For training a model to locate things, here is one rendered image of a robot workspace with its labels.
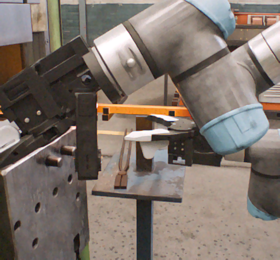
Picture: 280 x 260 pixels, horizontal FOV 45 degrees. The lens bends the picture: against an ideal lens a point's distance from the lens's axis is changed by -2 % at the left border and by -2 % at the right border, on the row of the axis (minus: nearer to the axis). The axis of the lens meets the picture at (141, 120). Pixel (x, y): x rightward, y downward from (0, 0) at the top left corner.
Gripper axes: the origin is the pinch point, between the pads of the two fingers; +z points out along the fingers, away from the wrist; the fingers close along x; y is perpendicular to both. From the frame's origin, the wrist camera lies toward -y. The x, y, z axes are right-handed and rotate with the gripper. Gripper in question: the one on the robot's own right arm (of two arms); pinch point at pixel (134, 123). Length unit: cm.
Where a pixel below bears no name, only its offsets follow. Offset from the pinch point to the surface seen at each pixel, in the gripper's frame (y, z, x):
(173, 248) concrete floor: 100, 7, 86
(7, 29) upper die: -20.8, 30.7, -2.2
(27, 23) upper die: -21.9, 30.7, 5.9
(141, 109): 5.3, 8.0, 29.8
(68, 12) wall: -28, 417, 716
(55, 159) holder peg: 11.9, 21.9, 0.4
